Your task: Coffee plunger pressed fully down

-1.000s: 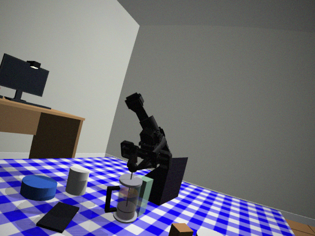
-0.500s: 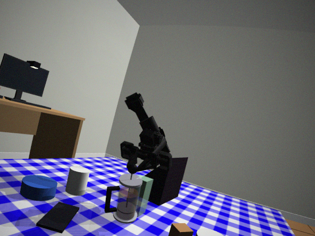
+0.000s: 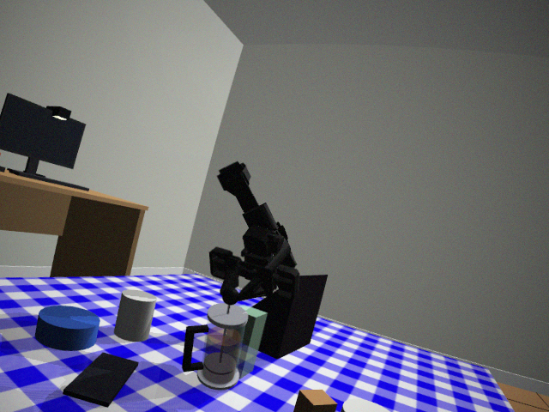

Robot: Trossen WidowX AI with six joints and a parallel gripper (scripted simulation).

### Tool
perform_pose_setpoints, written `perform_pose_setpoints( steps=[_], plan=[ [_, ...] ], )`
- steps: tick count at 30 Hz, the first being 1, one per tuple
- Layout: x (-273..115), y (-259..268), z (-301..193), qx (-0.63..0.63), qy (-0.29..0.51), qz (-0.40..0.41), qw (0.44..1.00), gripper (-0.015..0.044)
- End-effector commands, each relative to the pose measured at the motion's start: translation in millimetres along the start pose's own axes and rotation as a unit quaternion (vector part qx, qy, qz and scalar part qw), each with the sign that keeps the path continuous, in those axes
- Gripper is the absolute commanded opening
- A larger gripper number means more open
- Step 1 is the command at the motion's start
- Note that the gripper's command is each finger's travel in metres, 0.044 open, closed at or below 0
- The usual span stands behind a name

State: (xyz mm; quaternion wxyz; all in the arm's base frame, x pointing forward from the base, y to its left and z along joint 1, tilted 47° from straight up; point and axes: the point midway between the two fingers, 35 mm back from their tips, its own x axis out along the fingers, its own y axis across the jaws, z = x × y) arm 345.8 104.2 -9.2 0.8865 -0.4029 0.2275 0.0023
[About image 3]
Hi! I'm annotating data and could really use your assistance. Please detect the glass french press with black handle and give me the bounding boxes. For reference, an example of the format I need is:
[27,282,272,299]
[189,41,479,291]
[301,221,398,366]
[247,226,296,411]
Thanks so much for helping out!
[182,288,248,390]

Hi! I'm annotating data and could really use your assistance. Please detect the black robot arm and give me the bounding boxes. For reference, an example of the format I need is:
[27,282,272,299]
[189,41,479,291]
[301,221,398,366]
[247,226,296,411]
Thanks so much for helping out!
[217,161,297,268]

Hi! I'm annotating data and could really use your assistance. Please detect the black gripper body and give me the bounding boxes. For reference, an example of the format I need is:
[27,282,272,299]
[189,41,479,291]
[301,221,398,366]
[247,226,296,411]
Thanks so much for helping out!
[209,247,300,301]

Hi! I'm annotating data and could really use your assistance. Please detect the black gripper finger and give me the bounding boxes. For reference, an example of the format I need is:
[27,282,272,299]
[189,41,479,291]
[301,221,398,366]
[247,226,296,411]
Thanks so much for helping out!
[237,266,273,302]
[220,257,239,296]

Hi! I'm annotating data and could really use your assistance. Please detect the white cylinder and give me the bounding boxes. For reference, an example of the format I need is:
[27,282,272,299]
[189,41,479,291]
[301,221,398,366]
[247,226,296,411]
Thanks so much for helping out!
[341,398,390,412]
[114,289,157,342]

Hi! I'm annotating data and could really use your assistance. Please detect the brown cube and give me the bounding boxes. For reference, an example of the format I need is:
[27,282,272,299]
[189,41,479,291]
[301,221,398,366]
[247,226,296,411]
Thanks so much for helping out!
[293,390,338,412]

